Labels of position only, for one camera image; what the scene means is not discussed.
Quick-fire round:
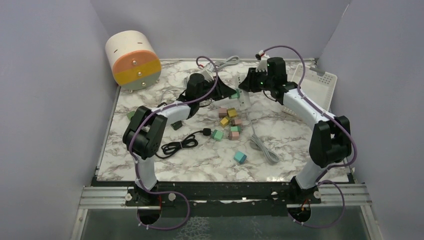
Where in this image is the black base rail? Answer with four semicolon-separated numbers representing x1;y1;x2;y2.
124;181;321;207

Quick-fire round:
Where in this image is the round cream drawer cabinet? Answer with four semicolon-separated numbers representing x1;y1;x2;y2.
105;30;162;91

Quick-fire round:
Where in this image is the white plastic basket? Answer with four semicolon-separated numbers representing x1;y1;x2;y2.
286;62;338;111

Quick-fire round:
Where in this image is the black cable with plug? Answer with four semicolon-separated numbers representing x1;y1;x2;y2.
155;128;212;160

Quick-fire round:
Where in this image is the white cable of white strip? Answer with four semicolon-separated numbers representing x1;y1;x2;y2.
246;110;281;165

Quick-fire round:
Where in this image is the black power strip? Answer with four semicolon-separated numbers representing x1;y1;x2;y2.
171;120;183;131

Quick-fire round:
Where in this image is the grey coiled cable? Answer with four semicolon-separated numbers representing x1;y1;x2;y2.
215;55;240;71

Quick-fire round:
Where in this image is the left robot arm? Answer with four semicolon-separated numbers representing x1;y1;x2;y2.
122;73;236;206

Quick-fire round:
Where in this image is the grey cable of black strip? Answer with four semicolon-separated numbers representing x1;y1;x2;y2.
158;86;186;107

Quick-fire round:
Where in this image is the white power strip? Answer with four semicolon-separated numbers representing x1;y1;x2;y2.
233;73;252;111

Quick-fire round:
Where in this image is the green plug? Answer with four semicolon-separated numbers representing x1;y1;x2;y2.
229;89;241;99
211;129;224;142

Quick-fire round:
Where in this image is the pink plug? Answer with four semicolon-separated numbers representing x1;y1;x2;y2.
231;118;243;126
228;131;240;141
218;107;228;119

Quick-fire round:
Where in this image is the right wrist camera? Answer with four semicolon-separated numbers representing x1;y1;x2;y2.
255;51;270;73

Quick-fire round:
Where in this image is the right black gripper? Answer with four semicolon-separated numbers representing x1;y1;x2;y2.
241;66;275;93

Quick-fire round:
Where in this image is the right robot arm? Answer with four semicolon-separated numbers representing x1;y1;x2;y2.
235;57;353;204

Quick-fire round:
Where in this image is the yellow plug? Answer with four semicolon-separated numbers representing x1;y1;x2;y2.
219;116;231;128
227;108;238;119

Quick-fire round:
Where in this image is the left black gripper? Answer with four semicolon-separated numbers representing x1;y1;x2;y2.
196;75;235;103

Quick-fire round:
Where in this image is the green power strip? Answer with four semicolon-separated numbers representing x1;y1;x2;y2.
126;111;135;120

